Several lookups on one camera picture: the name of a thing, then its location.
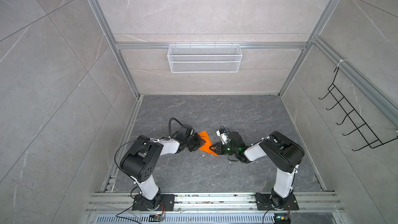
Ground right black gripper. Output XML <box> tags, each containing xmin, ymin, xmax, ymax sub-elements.
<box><xmin>209</xmin><ymin>142</ymin><xmax>239</xmax><ymax>156</ymax></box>

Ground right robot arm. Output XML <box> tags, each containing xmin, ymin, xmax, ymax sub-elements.
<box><xmin>209</xmin><ymin>129</ymin><xmax>305</xmax><ymax>209</ymax></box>

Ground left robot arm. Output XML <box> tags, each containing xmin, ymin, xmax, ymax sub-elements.
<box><xmin>118</xmin><ymin>133</ymin><xmax>206</xmax><ymax>210</ymax></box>

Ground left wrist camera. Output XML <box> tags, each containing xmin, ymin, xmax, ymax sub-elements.
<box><xmin>179</xmin><ymin>124</ymin><xmax>194</xmax><ymax>139</ymax></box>

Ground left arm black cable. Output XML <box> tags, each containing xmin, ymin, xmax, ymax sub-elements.
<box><xmin>113</xmin><ymin>117</ymin><xmax>184</xmax><ymax>178</ymax></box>

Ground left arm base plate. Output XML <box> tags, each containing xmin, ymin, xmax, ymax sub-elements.
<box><xmin>132</xmin><ymin>194</ymin><xmax>175</xmax><ymax>211</ymax></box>

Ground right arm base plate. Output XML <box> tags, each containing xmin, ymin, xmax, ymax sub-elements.
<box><xmin>254</xmin><ymin>192</ymin><xmax>299</xmax><ymax>211</ymax></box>

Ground white vented cable duct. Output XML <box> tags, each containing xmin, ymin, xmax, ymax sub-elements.
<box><xmin>94</xmin><ymin>213</ymin><xmax>275</xmax><ymax>224</ymax></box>

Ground white wire mesh basket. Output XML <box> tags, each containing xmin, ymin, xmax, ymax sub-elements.
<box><xmin>167</xmin><ymin>44</ymin><xmax>243</xmax><ymax>73</ymax></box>

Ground aluminium mounting rail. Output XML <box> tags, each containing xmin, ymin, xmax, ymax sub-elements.
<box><xmin>85</xmin><ymin>192</ymin><xmax>344</xmax><ymax>213</ymax></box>

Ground black wire hook rack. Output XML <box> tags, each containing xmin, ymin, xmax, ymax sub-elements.
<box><xmin>318</xmin><ymin>67</ymin><xmax>398</xmax><ymax>151</ymax></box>

